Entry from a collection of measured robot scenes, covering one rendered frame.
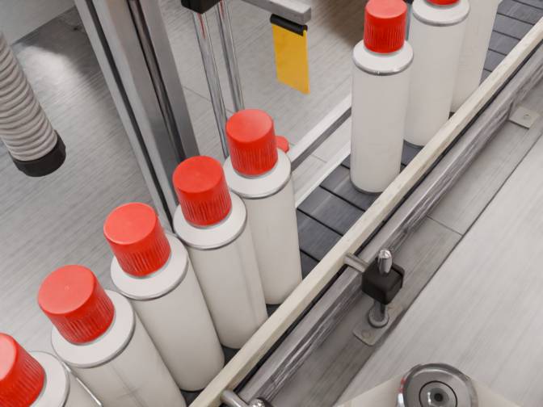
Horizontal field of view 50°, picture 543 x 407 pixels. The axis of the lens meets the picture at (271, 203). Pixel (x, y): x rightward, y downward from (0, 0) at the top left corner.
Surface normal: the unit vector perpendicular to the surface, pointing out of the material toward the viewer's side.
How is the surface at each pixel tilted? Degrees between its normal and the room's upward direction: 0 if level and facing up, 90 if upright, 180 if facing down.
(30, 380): 90
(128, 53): 90
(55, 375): 41
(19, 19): 0
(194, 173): 3
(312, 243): 0
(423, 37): 90
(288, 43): 90
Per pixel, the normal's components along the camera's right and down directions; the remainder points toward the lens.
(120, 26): 0.76, 0.46
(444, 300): -0.09, -0.63
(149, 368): 0.92, 0.23
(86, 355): 0.03, 0.04
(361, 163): -0.60, 0.66
